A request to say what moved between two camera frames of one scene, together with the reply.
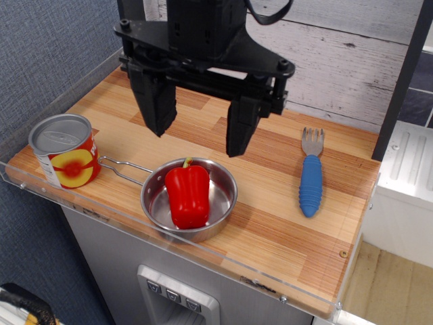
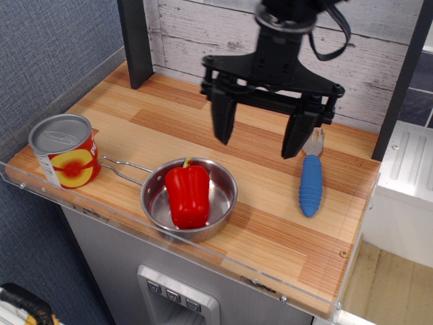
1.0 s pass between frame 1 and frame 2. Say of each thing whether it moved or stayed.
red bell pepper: stayed
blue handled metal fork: stayed
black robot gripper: moved
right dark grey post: stayed
